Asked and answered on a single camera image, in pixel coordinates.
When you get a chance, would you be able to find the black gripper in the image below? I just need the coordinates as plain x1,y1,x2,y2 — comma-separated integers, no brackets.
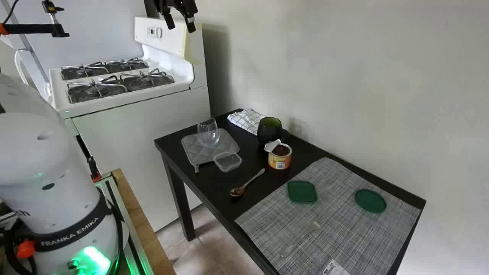
146,0,199,34

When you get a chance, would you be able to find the silver spoon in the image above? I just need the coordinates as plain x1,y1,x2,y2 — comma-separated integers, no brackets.
230,168,266,197

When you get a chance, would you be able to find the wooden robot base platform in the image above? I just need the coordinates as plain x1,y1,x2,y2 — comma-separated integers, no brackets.
97,170,176,275

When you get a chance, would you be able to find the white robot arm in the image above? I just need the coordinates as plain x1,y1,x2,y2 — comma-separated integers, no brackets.
0,0,196,275

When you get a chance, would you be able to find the small clear plastic lunchbox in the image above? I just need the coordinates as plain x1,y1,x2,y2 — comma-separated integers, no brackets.
214,151,242,173

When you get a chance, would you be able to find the white gas stove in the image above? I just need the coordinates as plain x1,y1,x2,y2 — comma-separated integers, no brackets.
11,17,210,231

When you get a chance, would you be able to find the white checkered dish towel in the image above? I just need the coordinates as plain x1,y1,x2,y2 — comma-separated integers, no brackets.
228,108,263,134

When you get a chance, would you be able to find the grey quilted pot holder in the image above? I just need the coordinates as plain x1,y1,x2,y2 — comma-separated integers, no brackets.
181,128,240,171

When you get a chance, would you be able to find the dark green cup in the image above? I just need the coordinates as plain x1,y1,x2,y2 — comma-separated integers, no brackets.
257,116,283,144

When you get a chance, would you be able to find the black side table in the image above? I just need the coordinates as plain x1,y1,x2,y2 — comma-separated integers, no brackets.
156,115,427,275

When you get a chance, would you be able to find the open tin can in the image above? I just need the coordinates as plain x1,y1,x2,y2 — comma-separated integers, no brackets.
265,139,292,171

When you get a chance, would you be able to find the green rectangular lid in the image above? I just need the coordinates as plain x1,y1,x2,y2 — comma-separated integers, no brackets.
288,180,318,203

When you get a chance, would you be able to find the grey woven placemat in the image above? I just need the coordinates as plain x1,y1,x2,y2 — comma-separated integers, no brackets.
237,157,421,275

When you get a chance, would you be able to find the green round lid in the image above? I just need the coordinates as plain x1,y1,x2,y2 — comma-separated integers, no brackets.
355,189,387,214

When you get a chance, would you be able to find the black camera stand clamp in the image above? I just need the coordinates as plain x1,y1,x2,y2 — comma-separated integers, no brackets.
0,0,68,38

